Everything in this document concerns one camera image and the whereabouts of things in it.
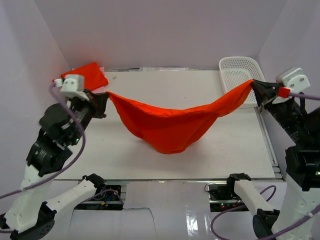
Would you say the white perforated plastic basket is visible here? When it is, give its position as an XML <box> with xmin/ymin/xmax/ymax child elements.
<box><xmin>218</xmin><ymin>56</ymin><xmax>266</xmax><ymax>110</ymax></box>

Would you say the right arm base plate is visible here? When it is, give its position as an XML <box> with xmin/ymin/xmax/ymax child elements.
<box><xmin>204</xmin><ymin>182</ymin><xmax>243</xmax><ymax>213</ymax></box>

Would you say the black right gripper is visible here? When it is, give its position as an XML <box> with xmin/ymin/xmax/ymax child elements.
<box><xmin>249</xmin><ymin>77</ymin><xmax>311</xmax><ymax>143</ymax></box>

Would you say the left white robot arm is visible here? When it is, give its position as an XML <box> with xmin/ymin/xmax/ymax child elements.
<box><xmin>0</xmin><ymin>89</ymin><xmax>109</xmax><ymax>240</ymax></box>

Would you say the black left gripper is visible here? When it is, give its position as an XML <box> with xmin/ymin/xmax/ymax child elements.
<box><xmin>68</xmin><ymin>87</ymin><xmax>110</xmax><ymax>144</ymax></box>

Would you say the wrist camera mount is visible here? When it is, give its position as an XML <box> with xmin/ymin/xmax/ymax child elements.
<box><xmin>52</xmin><ymin>74</ymin><xmax>85</xmax><ymax>99</ymax></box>
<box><xmin>272</xmin><ymin>67</ymin><xmax>311</xmax><ymax>104</ymax></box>

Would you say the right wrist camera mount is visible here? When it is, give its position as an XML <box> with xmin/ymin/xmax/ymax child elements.
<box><xmin>272</xmin><ymin>67</ymin><xmax>311</xmax><ymax>104</ymax></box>

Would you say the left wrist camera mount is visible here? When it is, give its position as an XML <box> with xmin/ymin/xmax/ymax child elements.
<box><xmin>52</xmin><ymin>74</ymin><xmax>85</xmax><ymax>99</ymax></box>

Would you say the orange t-shirt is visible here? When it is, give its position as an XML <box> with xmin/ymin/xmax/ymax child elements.
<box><xmin>108</xmin><ymin>79</ymin><xmax>253</xmax><ymax>154</ymax></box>
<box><xmin>61</xmin><ymin>62</ymin><xmax>109</xmax><ymax>91</ymax></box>

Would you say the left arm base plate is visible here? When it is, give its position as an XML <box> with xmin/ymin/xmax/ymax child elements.
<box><xmin>74</xmin><ymin>185</ymin><xmax>127</xmax><ymax>211</ymax></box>

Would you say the aluminium frame rail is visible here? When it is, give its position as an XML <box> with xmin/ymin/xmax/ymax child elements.
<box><xmin>254</xmin><ymin>107</ymin><xmax>286</xmax><ymax>182</ymax></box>

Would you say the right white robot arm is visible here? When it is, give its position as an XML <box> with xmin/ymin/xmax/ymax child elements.
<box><xmin>225</xmin><ymin>80</ymin><xmax>320</xmax><ymax>240</ymax></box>

